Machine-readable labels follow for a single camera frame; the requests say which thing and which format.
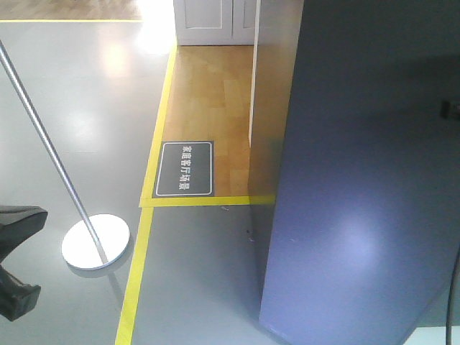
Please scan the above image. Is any fridge door with white liner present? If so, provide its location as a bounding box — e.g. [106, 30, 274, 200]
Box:
[259, 1, 459, 344]

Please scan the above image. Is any yellow floor tape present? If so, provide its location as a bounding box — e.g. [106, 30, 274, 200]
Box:
[1, 21, 275, 344]

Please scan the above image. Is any black camera cable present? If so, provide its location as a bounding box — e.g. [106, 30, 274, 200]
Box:
[444, 247, 460, 345]

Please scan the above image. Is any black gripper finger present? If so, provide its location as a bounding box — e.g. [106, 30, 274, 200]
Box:
[1, 267, 41, 321]
[1, 206, 48, 262]

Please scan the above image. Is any white panelled cabinet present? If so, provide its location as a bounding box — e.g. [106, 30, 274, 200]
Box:
[173, 0, 257, 46]

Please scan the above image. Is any silver floor stand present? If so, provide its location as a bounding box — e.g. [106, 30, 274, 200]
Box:
[0, 40, 131, 270]

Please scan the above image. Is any black floor sign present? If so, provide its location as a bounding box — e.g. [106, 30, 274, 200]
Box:
[153, 141, 215, 198]

